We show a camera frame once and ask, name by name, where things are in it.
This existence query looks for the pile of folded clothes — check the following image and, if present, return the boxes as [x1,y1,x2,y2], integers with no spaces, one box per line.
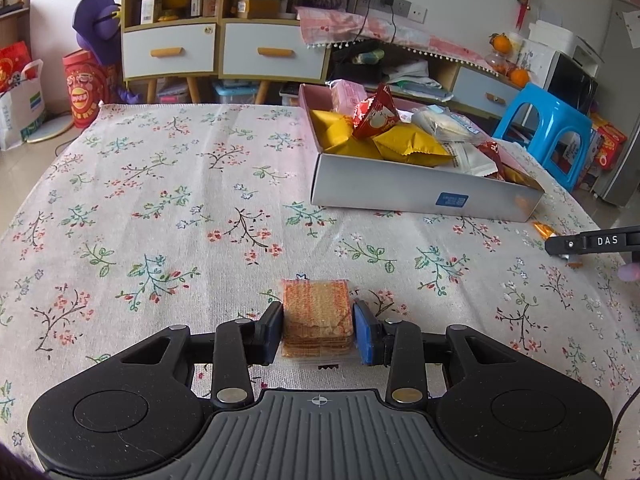
[385,57,453,101]

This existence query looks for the clear wafer cracker packet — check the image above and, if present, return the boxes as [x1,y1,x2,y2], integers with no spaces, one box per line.
[280,277,357,358]

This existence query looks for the white patterned box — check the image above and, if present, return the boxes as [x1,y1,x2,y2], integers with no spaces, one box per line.
[517,40,551,86]

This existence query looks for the wall outlet with plugs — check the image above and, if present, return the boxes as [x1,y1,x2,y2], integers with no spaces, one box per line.
[362,0,412,17]

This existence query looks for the clear storage bin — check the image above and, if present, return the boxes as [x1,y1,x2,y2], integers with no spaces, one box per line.
[156,80,191,106]

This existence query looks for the white paper bag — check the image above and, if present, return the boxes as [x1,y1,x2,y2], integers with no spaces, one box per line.
[0,59,47,152]

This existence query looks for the pink cardboard box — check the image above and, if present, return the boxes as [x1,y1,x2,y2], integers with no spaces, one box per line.
[298,82,546,223]

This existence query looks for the white paper note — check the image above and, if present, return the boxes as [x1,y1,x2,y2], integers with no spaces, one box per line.
[622,10,640,51]

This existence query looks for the floral tablecloth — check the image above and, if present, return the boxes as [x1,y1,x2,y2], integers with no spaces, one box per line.
[0,102,640,466]

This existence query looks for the pink fringed cloth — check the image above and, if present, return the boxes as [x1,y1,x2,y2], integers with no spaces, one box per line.
[297,6,516,76]

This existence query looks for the wooden TV stand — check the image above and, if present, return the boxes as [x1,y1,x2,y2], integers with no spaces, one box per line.
[325,42,526,121]

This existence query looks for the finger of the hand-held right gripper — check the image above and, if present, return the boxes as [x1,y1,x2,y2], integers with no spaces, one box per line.
[544,233,587,257]

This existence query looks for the low wooden drawer cabinet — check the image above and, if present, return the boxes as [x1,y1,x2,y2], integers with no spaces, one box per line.
[219,17,331,106]

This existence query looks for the grey refrigerator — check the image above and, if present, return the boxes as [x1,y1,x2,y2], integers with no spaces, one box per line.
[592,0,640,206]

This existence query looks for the red cylindrical gift box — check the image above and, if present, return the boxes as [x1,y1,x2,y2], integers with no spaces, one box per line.
[62,49,123,130]

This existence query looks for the black bag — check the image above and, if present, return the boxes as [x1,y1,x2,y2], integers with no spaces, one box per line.
[327,42,386,83]

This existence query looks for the blue plastic stool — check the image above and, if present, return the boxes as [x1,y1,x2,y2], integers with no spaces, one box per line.
[492,82,607,192]

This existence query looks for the pink snack packet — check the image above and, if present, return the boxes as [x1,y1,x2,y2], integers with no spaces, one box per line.
[330,79,373,113]

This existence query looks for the purple plush toy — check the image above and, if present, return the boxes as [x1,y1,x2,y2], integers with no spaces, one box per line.
[71,0,141,103]

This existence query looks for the black microwave oven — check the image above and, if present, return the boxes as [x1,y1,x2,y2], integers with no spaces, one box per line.
[542,50,600,113]

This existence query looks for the orange yellow shelf item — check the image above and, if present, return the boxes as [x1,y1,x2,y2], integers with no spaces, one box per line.
[162,0,191,22]

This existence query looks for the blue-lid storage bin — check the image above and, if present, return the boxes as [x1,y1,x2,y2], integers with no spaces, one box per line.
[214,82,261,107]

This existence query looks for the white printed snack packet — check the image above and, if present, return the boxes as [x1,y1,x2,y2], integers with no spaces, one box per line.
[442,141,495,177]

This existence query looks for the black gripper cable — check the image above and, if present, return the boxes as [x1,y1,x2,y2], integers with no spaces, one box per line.
[597,385,640,478]

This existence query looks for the round white base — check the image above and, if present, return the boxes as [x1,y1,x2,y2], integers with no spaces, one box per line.
[22,110,76,143]

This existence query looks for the red yellow snack boxes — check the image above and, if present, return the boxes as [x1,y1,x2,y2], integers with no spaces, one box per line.
[590,112,628,171]

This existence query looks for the tall wooden shelf cabinet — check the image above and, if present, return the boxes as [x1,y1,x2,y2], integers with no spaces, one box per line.
[120,0,223,103]

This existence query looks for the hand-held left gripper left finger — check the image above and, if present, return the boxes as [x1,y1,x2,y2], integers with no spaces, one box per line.
[75,302,285,410]

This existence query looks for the red gift bag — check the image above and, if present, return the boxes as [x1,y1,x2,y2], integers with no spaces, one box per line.
[0,42,32,93]

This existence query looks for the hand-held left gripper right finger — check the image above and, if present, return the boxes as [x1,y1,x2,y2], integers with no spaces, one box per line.
[352,300,566,407]

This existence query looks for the cream snack packet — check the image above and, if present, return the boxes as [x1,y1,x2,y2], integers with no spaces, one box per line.
[412,105,493,143]

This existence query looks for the gold snack packet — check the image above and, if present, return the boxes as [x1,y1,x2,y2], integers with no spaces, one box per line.
[501,164,545,192]

